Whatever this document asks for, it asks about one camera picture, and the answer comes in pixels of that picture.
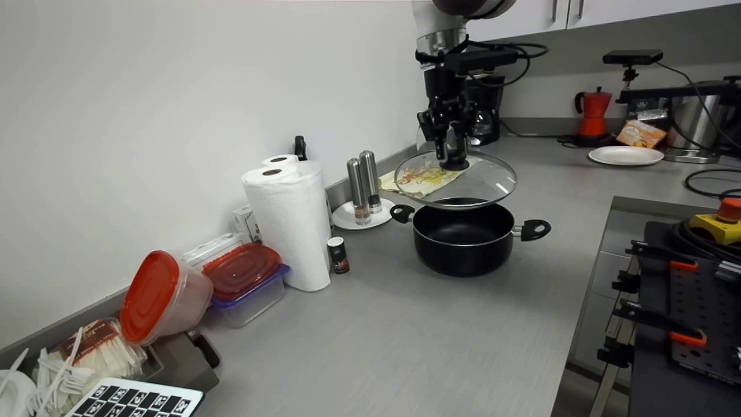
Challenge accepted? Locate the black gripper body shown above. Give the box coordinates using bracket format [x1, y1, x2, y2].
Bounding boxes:
[420, 56, 474, 124]

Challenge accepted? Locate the glass lid with black knob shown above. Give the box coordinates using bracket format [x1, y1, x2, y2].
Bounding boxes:
[392, 122, 518, 209]

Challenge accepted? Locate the red moka pot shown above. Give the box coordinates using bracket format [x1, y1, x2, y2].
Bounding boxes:
[571, 85, 614, 145]

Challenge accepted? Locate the red-lid rectangular container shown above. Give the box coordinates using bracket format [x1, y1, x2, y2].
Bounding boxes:
[201, 240, 286, 305]

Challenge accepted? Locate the round red-lid container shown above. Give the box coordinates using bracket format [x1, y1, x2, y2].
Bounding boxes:
[118, 247, 216, 348]

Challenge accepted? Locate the cream cloth with red print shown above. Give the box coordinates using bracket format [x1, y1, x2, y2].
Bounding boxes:
[378, 157, 471, 197]

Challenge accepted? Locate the steel spice grinder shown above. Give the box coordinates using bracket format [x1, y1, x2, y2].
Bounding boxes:
[360, 148, 384, 211]
[345, 154, 374, 227]

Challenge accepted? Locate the small white plate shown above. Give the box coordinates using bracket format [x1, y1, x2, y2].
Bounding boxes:
[328, 197, 396, 234]

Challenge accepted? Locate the small spice jar black cap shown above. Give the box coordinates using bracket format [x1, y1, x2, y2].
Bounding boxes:
[325, 234, 353, 275]

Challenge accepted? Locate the white dinner plate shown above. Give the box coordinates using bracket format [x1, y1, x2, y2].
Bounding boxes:
[587, 144, 666, 169]

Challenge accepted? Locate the orange snack packet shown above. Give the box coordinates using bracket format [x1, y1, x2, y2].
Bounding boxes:
[614, 118, 670, 151]

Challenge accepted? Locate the steel kettle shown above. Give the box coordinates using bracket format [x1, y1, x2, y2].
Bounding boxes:
[670, 89, 731, 154]

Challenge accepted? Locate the clear plastic container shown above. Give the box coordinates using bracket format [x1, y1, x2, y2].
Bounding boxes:
[184, 228, 250, 268]

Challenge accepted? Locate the yellow emergency stop box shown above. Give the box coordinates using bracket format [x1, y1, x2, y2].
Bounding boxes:
[686, 194, 741, 247]

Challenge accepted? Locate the black board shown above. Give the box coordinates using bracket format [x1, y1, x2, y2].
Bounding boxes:
[627, 219, 741, 417]

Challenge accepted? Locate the dark grey box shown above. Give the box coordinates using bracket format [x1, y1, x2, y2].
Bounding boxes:
[147, 329, 225, 391]

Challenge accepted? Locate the white device with dark keys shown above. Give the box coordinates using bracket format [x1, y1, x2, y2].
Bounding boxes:
[66, 376, 207, 417]

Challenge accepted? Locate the clear container with white items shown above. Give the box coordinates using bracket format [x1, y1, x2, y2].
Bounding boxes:
[31, 316, 150, 403]

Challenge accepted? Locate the crumpled clear plastic bag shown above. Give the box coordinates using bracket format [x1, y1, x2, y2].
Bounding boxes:
[0, 348, 41, 417]

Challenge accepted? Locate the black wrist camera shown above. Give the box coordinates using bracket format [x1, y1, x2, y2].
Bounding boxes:
[414, 42, 522, 73]

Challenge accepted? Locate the black cable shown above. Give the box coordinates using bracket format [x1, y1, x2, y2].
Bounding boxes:
[460, 42, 552, 87]
[655, 59, 741, 151]
[680, 166, 741, 199]

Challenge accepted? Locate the black pot with two handles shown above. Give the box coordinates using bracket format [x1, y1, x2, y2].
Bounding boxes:
[389, 197, 553, 277]

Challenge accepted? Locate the black camera on mount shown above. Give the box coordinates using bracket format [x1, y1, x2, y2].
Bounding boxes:
[600, 48, 666, 87]

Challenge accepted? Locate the white wall cabinet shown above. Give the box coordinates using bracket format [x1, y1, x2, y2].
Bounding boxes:
[471, 0, 741, 43]

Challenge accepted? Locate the aluminium frame rail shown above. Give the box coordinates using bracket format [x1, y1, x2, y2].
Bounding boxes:
[588, 252, 644, 417]

